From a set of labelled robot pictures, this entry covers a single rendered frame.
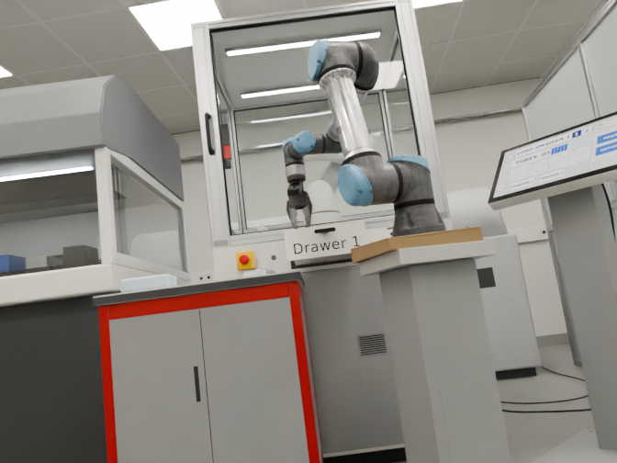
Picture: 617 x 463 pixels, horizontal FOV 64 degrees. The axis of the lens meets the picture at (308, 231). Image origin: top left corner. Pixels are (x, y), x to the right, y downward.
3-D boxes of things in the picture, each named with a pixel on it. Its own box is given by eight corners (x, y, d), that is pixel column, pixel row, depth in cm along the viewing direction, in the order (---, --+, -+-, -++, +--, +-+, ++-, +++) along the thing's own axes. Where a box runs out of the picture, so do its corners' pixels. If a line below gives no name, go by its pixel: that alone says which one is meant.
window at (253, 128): (429, 210, 213) (395, 7, 228) (230, 236, 212) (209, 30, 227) (429, 210, 213) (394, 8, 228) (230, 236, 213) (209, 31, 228)
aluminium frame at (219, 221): (451, 218, 210) (411, -6, 227) (211, 248, 210) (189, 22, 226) (409, 246, 304) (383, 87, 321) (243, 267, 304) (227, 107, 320)
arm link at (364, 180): (408, 192, 134) (356, 31, 151) (358, 196, 128) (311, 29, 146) (388, 210, 144) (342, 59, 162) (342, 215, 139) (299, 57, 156)
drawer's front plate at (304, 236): (368, 250, 175) (364, 220, 177) (286, 261, 175) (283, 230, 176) (368, 251, 177) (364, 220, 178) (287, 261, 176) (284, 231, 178)
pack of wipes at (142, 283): (176, 288, 160) (175, 275, 161) (169, 287, 151) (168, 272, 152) (129, 294, 160) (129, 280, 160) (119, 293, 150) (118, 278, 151)
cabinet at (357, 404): (495, 452, 195) (460, 251, 208) (235, 486, 195) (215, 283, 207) (436, 406, 289) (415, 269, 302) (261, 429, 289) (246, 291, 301)
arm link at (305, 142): (323, 128, 182) (313, 139, 192) (294, 129, 178) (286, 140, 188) (327, 149, 181) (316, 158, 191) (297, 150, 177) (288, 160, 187)
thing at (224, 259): (456, 252, 208) (451, 218, 210) (215, 283, 208) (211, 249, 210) (412, 270, 302) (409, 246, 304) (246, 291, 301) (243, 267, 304)
